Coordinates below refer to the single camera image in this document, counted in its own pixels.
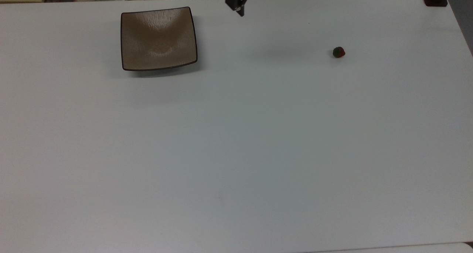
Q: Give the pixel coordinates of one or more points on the red toy strawberry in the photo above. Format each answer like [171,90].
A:
[338,52]

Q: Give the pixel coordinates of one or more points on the square brown ceramic plate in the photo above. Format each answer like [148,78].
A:
[159,38]

